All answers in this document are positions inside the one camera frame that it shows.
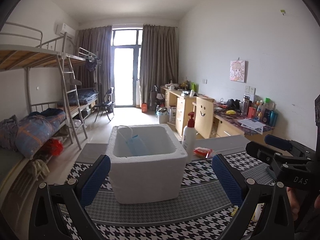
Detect blue face mask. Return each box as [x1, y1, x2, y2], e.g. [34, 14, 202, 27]
[117, 125, 149, 157]

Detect person's hand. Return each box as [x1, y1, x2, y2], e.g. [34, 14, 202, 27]
[286, 187, 304, 220]

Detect red plastic bag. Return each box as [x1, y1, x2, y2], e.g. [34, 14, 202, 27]
[39, 139, 63, 156]

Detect papers on desk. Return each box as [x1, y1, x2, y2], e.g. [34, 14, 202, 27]
[238, 119, 265, 134]

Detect red snack packet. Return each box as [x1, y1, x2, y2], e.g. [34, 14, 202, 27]
[193, 147, 214, 159]

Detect near metal bunk bed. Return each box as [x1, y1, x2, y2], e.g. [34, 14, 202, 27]
[0, 22, 89, 201]

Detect metal bunk bed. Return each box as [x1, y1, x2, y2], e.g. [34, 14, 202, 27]
[59, 34, 101, 107]
[0, 22, 89, 201]

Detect blue plaid quilt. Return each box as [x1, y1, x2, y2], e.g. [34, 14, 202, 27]
[1, 108, 66, 159]

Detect near wooden desk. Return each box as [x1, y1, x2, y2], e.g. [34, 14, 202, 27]
[213, 102, 273, 144]

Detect wooden desk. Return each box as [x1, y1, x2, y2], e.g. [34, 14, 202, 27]
[159, 86, 215, 137]
[213, 102, 273, 144]

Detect white styrofoam box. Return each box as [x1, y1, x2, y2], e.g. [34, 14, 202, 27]
[106, 124, 188, 204]

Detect yellow object on desk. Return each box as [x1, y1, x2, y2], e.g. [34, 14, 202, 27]
[226, 110, 237, 115]

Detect white red pump bottle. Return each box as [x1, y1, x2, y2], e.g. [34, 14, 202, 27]
[182, 112, 196, 163]

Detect far metal bunk bed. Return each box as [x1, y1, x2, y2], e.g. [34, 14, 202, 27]
[59, 34, 101, 107]

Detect black folding chair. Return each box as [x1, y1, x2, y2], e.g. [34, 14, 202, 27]
[93, 87, 114, 121]

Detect wooden smiley face chair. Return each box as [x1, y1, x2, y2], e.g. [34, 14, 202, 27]
[195, 97, 216, 139]

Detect orange box by door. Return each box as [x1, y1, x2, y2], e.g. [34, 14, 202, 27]
[141, 103, 148, 113]

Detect far wooden desk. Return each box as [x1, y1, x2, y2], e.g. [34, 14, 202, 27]
[159, 86, 215, 137]

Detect white bucket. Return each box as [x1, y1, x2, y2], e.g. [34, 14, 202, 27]
[156, 107, 169, 124]

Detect left brown curtain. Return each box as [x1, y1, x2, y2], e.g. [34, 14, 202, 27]
[75, 25, 112, 102]

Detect brown curtain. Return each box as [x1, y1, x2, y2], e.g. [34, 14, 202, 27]
[139, 24, 178, 104]
[75, 25, 112, 102]

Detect balcony glass door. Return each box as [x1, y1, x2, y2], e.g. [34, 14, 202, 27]
[111, 28, 143, 107]

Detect right brown curtain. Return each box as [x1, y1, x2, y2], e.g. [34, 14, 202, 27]
[139, 24, 178, 104]

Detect white air conditioner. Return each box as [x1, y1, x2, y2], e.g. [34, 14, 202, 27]
[55, 23, 76, 39]

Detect pink cartoon wall picture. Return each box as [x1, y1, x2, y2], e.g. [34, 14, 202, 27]
[229, 60, 246, 83]

